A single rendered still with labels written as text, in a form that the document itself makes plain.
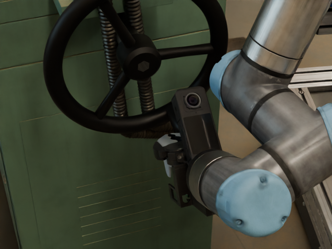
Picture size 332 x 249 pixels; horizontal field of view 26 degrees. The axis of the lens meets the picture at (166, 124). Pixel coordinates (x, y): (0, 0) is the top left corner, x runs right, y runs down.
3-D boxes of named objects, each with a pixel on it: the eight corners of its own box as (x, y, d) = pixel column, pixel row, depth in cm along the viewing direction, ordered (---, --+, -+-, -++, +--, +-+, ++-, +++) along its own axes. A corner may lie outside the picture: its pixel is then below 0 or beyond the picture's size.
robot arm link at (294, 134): (308, 72, 89) (235, 118, 87) (368, 124, 82) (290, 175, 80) (314, 113, 95) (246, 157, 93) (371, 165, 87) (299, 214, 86)
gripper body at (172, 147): (166, 197, 105) (193, 221, 94) (157, 141, 104) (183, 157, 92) (215, 186, 107) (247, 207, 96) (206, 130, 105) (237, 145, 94)
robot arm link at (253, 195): (311, 214, 81) (250, 256, 80) (270, 190, 91) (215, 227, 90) (282, 156, 79) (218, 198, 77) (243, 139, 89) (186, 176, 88)
